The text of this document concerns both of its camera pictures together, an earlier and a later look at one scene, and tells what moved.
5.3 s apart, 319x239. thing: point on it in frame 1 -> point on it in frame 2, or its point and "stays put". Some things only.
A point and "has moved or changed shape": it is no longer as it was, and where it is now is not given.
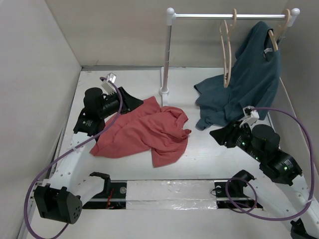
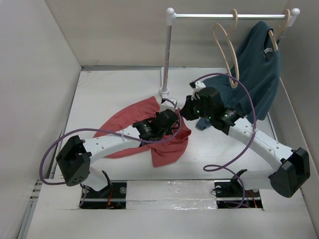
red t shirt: [148, 129] stays put
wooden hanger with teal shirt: [274, 39] stays put
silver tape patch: [172, 194] stays put
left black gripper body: [111, 105] -> [160, 135]
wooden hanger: [227, 80] has moved or changed shape
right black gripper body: [239, 136] -> [195, 109]
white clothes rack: [171, 16] stays put
